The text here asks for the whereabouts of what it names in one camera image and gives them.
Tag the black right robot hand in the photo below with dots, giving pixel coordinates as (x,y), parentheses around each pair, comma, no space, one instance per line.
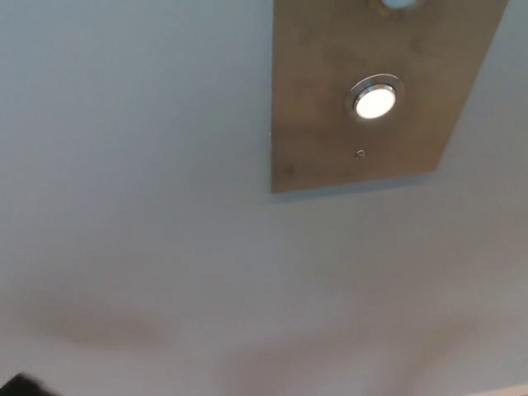
(18,387)

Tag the round white down button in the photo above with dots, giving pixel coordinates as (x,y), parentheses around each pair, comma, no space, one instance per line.
(373,103)

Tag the brushed metal elevator call panel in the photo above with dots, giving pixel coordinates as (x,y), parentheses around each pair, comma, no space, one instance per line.
(313,115)

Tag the small silver panel screw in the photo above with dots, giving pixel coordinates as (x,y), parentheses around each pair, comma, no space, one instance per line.
(361,154)

